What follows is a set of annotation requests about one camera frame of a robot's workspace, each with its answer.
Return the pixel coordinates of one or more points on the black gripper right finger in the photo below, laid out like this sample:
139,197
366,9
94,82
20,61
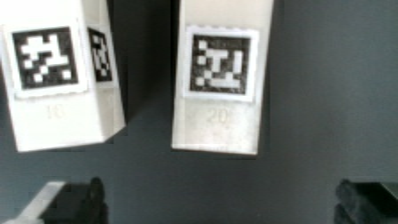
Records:
366,203

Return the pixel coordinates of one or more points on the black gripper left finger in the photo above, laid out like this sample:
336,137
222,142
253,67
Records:
68,204

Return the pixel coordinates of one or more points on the white leg far left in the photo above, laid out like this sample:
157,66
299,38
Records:
57,64

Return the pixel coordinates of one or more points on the white leg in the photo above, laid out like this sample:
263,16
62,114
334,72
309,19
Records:
222,50
57,64

